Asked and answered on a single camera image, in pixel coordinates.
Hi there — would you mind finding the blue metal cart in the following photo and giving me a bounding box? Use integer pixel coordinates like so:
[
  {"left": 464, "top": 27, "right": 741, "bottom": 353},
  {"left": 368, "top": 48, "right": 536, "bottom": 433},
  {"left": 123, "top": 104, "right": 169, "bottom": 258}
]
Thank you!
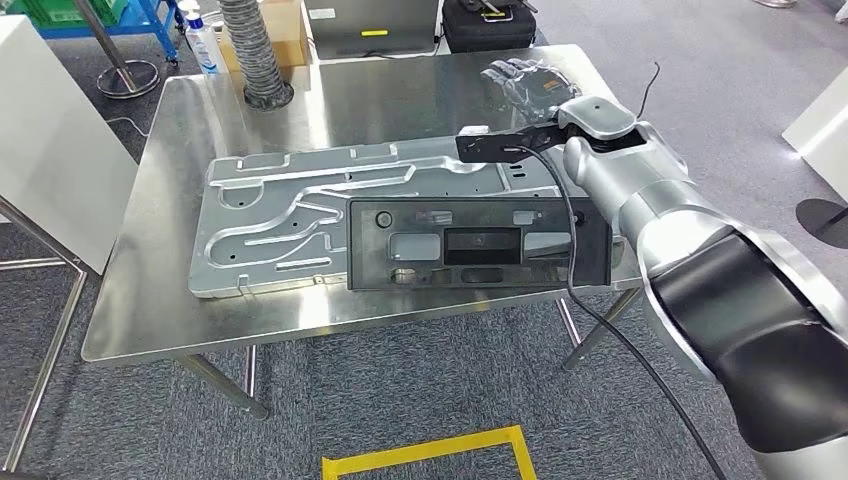
[{"left": 26, "top": 0, "right": 185, "bottom": 66}]

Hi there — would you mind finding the black carry bag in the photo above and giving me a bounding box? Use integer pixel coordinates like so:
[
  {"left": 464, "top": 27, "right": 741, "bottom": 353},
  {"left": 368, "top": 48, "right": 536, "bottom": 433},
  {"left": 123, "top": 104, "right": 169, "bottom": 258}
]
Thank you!
[{"left": 441, "top": 0, "right": 539, "bottom": 56}]

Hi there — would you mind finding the stainless steel workbench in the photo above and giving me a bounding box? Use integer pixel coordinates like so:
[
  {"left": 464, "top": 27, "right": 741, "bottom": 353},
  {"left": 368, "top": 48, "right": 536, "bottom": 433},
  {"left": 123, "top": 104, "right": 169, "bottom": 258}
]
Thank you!
[{"left": 80, "top": 42, "right": 647, "bottom": 422}]

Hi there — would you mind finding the yellow floor tape square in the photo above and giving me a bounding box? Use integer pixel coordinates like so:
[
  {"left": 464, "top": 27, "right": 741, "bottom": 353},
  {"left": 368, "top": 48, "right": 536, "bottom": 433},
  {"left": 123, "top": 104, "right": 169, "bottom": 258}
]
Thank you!
[{"left": 321, "top": 424, "right": 539, "bottom": 480}]

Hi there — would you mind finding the green plastic crate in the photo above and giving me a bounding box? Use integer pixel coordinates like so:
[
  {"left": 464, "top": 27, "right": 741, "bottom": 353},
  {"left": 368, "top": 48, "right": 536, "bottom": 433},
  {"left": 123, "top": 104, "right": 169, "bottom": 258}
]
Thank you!
[{"left": 5, "top": 0, "right": 132, "bottom": 31}]

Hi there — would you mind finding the white bottle blue label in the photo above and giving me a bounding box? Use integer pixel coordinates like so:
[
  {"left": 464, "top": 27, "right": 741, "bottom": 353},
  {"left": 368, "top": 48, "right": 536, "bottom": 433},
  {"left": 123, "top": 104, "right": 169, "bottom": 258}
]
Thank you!
[{"left": 183, "top": 9, "right": 231, "bottom": 76}]

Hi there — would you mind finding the brown cardboard box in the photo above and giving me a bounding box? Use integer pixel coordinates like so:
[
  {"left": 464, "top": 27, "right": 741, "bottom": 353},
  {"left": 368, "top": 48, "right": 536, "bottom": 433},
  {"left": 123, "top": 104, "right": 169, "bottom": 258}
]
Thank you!
[{"left": 218, "top": 0, "right": 314, "bottom": 74}]

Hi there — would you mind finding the grey equipment case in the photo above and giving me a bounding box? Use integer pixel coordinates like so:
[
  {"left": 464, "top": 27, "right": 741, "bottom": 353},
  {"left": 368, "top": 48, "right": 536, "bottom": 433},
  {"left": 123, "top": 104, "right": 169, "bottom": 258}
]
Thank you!
[{"left": 303, "top": 0, "right": 443, "bottom": 63}]

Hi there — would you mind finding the white board panel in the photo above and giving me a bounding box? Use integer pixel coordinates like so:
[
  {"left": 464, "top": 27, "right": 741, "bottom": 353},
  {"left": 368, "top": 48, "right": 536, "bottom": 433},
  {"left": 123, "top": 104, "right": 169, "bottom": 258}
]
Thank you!
[{"left": 0, "top": 14, "right": 140, "bottom": 276}]

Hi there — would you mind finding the grey ribbed duct hose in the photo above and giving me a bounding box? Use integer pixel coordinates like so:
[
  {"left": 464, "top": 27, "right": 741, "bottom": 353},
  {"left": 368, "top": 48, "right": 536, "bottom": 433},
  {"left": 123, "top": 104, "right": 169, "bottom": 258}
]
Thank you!
[{"left": 217, "top": 0, "right": 296, "bottom": 112}]

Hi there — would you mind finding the stamped silver metal panel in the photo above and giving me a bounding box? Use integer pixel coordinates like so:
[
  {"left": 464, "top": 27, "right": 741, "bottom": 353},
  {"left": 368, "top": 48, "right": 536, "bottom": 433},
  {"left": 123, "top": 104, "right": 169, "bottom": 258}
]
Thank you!
[{"left": 187, "top": 135, "right": 625, "bottom": 299}]

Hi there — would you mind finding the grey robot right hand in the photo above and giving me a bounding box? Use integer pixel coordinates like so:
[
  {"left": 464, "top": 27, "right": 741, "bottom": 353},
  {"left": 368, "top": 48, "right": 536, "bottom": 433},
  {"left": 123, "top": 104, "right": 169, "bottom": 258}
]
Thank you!
[{"left": 480, "top": 58, "right": 584, "bottom": 127}]

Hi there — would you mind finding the black stanchion post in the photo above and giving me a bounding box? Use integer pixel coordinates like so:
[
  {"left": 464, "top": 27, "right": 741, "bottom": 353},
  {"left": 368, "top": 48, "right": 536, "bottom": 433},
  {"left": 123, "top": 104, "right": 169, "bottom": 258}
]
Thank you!
[{"left": 794, "top": 197, "right": 848, "bottom": 252}]

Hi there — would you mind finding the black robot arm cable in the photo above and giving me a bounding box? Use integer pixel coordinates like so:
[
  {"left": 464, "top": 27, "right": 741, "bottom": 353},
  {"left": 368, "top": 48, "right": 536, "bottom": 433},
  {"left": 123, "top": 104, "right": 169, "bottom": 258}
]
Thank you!
[{"left": 513, "top": 145, "right": 731, "bottom": 480}]

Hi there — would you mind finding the black plastic panel part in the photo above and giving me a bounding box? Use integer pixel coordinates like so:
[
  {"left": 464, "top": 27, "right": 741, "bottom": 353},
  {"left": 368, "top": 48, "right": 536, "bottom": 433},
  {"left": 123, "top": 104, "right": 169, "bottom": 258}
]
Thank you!
[{"left": 346, "top": 196, "right": 614, "bottom": 293}]

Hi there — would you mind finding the white display plinth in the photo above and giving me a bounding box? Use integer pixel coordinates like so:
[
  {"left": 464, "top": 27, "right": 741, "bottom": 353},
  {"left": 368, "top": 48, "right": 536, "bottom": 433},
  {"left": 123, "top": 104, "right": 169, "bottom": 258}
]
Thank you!
[{"left": 781, "top": 64, "right": 848, "bottom": 203}]

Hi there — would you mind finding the thin black floor wire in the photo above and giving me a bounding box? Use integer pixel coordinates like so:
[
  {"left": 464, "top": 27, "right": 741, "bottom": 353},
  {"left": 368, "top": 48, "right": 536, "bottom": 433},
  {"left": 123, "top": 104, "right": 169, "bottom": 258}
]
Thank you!
[{"left": 634, "top": 60, "right": 662, "bottom": 122}]

